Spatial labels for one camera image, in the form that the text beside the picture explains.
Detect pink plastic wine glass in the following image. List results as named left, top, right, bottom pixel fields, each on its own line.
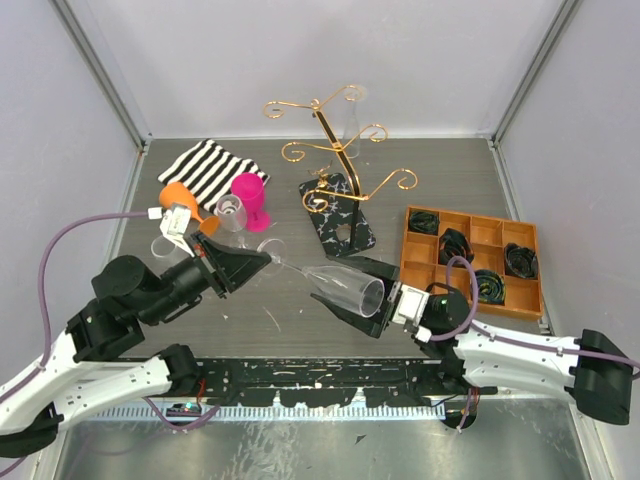
left=231, top=173, right=270, bottom=233

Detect striped black white cloth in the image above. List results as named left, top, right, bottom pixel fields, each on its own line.
left=157, top=139, right=270, bottom=213

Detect black coil bottom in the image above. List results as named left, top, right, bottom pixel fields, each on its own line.
left=472, top=269, right=506, bottom=305

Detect clear champagne flute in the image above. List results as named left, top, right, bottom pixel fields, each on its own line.
left=257, top=238, right=385, bottom=318
left=342, top=85, right=367, bottom=159

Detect orange plastic wine glass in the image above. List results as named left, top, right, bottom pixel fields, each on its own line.
left=158, top=182, right=220, bottom=236

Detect black mounting base plate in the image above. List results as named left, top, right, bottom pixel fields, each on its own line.
left=197, top=358, right=469, bottom=408

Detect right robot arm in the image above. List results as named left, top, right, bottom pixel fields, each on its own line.
left=303, top=257, right=639, bottom=425

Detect black coil centre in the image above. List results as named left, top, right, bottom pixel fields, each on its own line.
left=438, top=228, right=475, bottom=265

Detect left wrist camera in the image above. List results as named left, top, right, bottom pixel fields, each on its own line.
left=160, top=203, right=192, bottom=255

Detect black coil top left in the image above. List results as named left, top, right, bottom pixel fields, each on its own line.
left=408, top=210, right=440, bottom=235

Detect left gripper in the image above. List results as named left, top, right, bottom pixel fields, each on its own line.
left=142, top=230, right=273, bottom=326

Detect clear round wine glass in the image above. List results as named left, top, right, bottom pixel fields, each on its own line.
left=216, top=194, right=249, bottom=248

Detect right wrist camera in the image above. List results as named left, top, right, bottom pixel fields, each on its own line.
left=393, top=285, right=432, bottom=343

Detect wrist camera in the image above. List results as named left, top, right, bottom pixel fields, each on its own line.
left=393, top=285, right=432, bottom=343
left=160, top=203, right=192, bottom=255

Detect gold wine glass rack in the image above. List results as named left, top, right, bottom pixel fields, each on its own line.
left=263, top=84, right=419, bottom=257

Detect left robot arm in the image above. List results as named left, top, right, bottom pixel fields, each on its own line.
left=1, top=233, right=271, bottom=459

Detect orange compartment tray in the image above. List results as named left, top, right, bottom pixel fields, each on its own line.
left=400, top=205, right=544, bottom=321

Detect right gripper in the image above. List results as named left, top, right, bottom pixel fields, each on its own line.
left=315, top=253, right=412, bottom=337

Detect black coil right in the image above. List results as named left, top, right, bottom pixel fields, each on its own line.
left=504, top=242, right=539, bottom=279

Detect black coil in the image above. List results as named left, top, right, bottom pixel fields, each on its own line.
left=438, top=228, right=475, bottom=265
left=408, top=210, right=440, bottom=235
left=504, top=242, right=539, bottom=279
left=472, top=269, right=506, bottom=305

